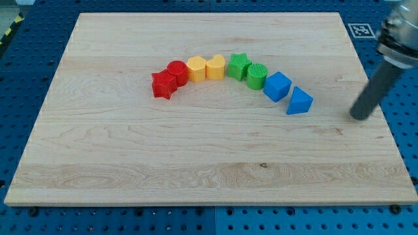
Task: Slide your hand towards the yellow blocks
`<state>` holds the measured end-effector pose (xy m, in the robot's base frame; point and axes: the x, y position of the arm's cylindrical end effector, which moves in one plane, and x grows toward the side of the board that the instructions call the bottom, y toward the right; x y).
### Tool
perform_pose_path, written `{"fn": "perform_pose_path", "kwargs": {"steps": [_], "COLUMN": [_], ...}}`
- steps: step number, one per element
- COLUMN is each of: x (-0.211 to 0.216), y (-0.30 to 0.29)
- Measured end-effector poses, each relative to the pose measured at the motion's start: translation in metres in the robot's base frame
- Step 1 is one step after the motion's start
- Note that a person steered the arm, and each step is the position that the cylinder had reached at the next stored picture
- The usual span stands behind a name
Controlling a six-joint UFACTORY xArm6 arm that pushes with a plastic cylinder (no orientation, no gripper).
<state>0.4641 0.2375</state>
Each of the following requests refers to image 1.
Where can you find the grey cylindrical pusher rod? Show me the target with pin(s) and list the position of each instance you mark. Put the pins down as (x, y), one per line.
(375, 91)

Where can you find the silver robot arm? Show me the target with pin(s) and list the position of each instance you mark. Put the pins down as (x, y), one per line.
(397, 43)

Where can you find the white fiducial marker tag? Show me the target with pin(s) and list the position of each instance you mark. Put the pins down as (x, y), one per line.
(361, 30)

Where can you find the blue triangle block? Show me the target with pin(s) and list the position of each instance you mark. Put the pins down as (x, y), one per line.
(300, 102)

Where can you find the blue cube block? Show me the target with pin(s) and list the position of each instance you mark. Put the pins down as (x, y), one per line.
(277, 86)

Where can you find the green cylinder block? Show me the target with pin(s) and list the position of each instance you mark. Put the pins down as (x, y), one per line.
(256, 76)

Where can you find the green star block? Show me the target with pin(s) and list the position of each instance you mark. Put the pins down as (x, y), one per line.
(238, 66)

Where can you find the yellow heart block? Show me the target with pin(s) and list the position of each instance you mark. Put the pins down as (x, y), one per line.
(215, 68)

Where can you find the light wooden board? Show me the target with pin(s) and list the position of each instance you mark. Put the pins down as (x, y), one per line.
(102, 139)

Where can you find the yellow hexagon block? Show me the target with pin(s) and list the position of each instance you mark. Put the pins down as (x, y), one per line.
(196, 68)

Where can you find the red cylinder block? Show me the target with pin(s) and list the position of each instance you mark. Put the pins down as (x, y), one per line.
(179, 70)

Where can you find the red star block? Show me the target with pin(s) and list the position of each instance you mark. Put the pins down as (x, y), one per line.
(163, 84)

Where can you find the yellow black hazard tape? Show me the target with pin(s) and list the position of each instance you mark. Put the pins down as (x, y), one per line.
(12, 30)

